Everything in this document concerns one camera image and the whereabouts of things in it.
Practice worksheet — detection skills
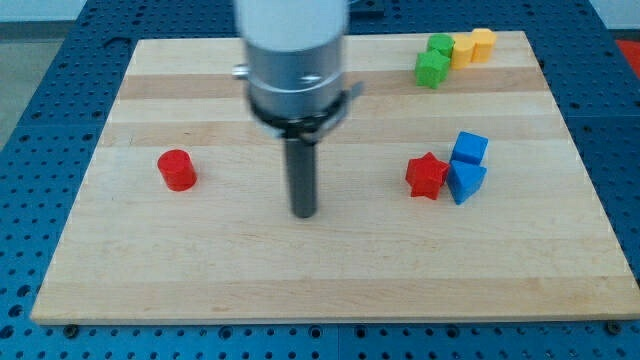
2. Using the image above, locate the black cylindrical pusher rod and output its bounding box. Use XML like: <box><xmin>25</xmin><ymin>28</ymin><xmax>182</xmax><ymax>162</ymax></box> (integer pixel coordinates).
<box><xmin>284</xmin><ymin>138</ymin><xmax>317</xmax><ymax>218</ymax></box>

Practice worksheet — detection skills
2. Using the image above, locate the red cylinder block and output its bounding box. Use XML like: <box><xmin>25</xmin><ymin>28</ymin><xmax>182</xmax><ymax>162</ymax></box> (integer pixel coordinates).
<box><xmin>157</xmin><ymin>149</ymin><xmax>197</xmax><ymax>192</ymax></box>

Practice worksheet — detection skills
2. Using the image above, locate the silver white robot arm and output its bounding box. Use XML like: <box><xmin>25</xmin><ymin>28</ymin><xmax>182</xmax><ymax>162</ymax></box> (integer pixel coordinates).
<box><xmin>233</xmin><ymin>0</ymin><xmax>352</xmax><ymax>218</ymax></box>

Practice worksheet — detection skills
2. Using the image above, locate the red star block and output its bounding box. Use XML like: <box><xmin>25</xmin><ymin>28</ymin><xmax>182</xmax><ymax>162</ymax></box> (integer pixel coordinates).
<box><xmin>405</xmin><ymin>152</ymin><xmax>450</xmax><ymax>200</ymax></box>

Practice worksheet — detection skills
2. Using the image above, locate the green star block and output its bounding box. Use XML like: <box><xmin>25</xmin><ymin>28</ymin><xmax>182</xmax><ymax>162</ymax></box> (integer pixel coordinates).
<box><xmin>414</xmin><ymin>50</ymin><xmax>450</xmax><ymax>89</ymax></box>

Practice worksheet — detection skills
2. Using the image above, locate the blue triangle block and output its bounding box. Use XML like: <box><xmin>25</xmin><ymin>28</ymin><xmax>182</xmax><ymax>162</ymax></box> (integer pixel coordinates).
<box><xmin>446</xmin><ymin>160</ymin><xmax>487</xmax><ymax>205</ymax></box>

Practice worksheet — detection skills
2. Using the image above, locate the blue cube block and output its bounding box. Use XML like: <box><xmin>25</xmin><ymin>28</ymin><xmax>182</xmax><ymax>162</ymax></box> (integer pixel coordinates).
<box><xmin>450</xmin><ymin>131</ymin><xmax>489</xmax><ymax>165</ymax></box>

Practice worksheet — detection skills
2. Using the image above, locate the light wooden board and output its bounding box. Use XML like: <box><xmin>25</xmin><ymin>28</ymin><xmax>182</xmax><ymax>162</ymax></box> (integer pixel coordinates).
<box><xmin>31</xmin><ymin>31</ymin><xmax>639</xmax><ymax>325</ymax></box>

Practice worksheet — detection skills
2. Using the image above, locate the green cylinder block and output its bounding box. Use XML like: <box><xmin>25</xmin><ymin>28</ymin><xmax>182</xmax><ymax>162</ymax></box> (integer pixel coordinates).
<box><xmin>427</xmin><ymin>33</ymin><xmax>455</xmax><ymax>58</ymax></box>

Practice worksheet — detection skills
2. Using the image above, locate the yellow pentagon block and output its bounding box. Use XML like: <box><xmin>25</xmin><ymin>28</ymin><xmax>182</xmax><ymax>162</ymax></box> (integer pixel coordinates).
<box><xmin>451</xmin><ymin>34</ymin><xmax>475</xmax><ymax>70</ymax></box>

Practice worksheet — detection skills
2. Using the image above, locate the yellow hexagon block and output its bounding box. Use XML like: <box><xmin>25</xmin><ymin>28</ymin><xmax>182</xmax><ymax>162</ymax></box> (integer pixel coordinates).
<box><xmin>470</xmin><ymin>28</ymin><xmax>497</xmax><ymax>63</ymax></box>

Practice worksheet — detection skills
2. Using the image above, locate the black clamp ring with cable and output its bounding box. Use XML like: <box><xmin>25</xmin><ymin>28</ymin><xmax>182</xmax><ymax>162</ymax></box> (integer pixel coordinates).
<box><xmin>246</xmin><ymin>81</ymin><xmax>365</xmax><ymax>146</ymax></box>

